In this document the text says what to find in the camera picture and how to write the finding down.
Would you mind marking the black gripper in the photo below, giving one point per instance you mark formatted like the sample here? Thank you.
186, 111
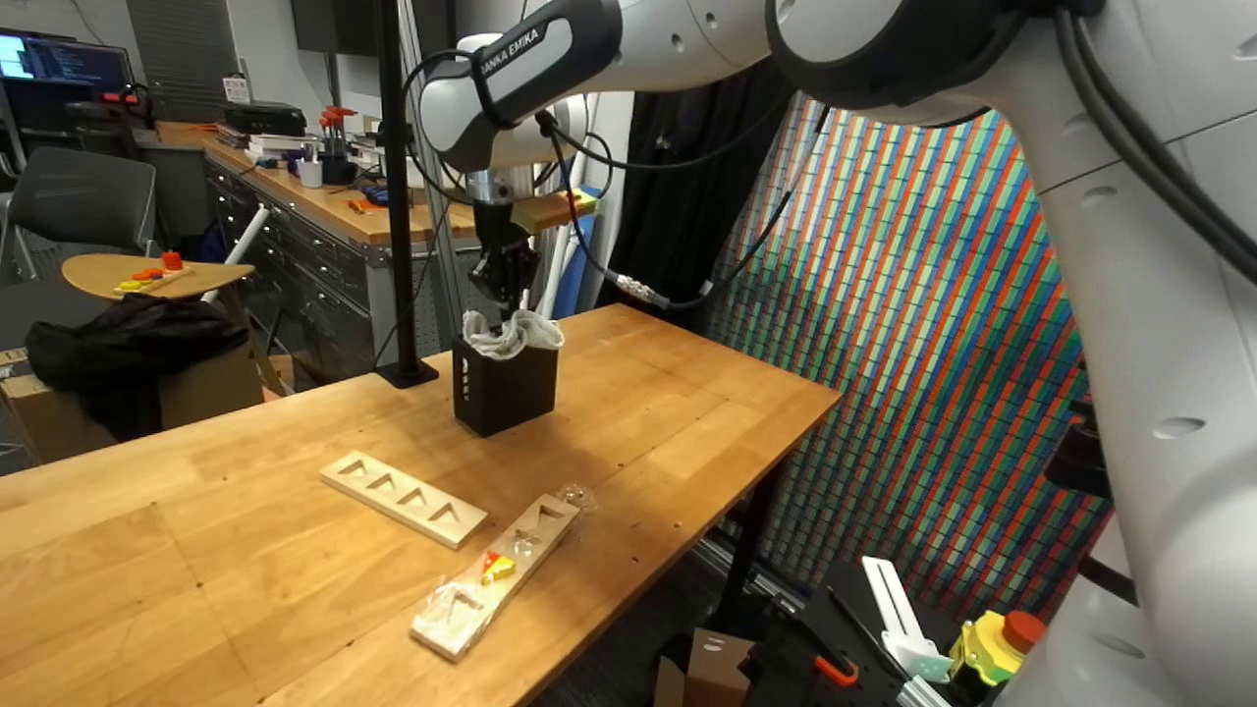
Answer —
502, 249

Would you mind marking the white towel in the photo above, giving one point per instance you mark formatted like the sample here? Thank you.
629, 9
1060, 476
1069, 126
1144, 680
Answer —
516, 338

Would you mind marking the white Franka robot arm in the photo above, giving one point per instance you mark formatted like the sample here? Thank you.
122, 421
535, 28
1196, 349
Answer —
1127, 260

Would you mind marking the black perforated box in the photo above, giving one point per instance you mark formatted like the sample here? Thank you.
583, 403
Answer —
506, 395

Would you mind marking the cardboard box under bag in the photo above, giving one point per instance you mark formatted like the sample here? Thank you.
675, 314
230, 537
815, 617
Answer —
218, 387

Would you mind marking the plain cardboard box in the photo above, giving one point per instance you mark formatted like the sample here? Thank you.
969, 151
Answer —
709, 670

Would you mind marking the white diagonal pole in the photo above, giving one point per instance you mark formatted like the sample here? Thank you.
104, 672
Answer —
563, 282

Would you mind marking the black vertical pole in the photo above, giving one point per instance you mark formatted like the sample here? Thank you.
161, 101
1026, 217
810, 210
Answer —
397, 197

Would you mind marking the wooden top workbench with drawers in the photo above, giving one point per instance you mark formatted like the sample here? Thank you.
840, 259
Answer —
329, 260

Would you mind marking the black curtain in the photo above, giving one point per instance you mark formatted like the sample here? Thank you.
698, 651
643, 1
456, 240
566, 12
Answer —
694, 197

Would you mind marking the wooden board with triangular slots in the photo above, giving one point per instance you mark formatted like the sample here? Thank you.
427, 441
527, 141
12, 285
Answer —
405, 497

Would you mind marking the red tool on workbench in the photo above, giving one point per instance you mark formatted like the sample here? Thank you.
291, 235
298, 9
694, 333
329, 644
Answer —
334, 141

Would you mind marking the yellow red puzzle piece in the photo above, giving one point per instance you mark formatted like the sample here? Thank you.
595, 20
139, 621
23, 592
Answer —
497, 569

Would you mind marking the red yellow toys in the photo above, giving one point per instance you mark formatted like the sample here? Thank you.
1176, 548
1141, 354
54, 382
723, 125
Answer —
155, 269

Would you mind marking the black bag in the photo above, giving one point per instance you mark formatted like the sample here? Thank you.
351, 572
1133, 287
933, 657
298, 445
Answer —
118, 354

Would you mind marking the round wooden stool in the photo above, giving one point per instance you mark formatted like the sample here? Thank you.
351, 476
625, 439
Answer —
93, 277

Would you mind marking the multicoloured patterned backdrop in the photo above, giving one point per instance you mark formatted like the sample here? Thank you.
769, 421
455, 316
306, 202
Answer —
916, 395

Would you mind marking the dark office chair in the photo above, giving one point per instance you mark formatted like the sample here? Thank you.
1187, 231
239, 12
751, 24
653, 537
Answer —
79, 197

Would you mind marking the blue lit computer monitor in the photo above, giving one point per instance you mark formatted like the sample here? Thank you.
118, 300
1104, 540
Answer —
59, 61

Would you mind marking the yellow red emergency stop button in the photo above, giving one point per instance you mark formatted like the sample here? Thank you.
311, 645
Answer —
996, 651

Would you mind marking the tan wrist camera box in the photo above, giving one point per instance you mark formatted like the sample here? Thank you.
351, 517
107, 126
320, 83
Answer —
554, 210

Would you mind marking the white metal bracket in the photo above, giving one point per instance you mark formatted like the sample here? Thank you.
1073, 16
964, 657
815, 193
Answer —
896, 615

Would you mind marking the black camera stand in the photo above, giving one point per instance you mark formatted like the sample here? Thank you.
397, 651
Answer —
1082, 456

